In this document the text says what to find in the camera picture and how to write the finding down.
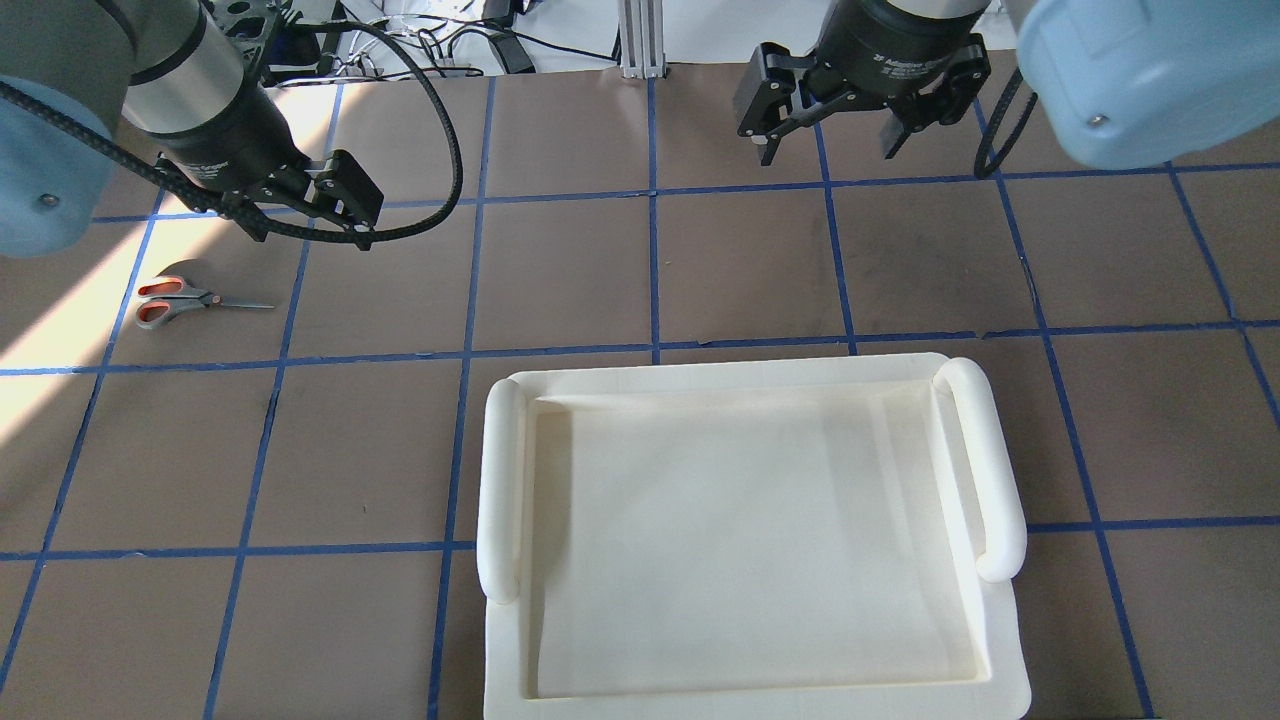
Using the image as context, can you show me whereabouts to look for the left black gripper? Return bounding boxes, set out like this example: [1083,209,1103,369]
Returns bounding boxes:
[155,90,384,251]

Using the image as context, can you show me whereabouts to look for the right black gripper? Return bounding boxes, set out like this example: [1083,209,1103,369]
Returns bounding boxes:
[733,1,991,167]

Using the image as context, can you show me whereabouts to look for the red grey handled scissors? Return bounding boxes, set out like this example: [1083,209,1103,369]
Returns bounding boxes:
[133,275,274,331]

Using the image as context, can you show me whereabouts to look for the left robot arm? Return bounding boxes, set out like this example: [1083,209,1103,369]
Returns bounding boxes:
[1,1,383,258]

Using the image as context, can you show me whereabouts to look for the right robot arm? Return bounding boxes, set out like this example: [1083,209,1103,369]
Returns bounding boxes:
[733,1,1279,170]

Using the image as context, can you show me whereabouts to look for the cream plastic tray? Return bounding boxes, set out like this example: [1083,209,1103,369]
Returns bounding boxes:
[476,354,1032,719]

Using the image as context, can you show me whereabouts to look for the aluminium frame post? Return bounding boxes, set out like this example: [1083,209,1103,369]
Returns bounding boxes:
[617,0,668,79]

